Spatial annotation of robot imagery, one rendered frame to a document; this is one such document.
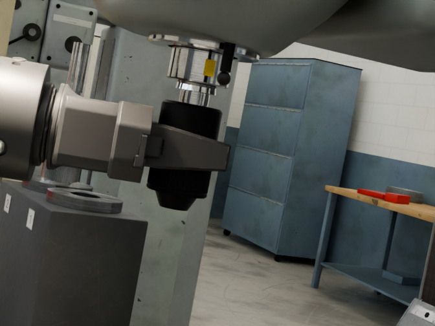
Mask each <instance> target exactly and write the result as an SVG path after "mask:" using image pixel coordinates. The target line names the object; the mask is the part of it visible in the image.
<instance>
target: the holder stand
mask: <svg viewBox="0 0 435 326"><path fill-rule="evenodd" d="M40 178H41V176H40V175H33V176H32V179H31V181H30V182H26V181H22V182H18V181H13V180H2V181H1V185H0V326H129V324H130V319H131V313H132V309H133V302H134V299H135V292H136V288H137V281H138V277H139V271H140V264H141V260H142V253H143V249H144V243H145V239H146V232H147V229H148V221H147V220H145V219H143V218H141V217H139V216H137V215H134V214H132V213H130V212H128V211H126V210H124V209H122V205H123V201H122V200H120V199H118V198H115V197H112V196H108V195H104V194H101V193H95V192H93V187H92V186H90V185H87V184H84V183H81V182H77V185H74V186H72V185H64V184H57V183H53V182H47V181H44V180H41V179H40Z"/></svg>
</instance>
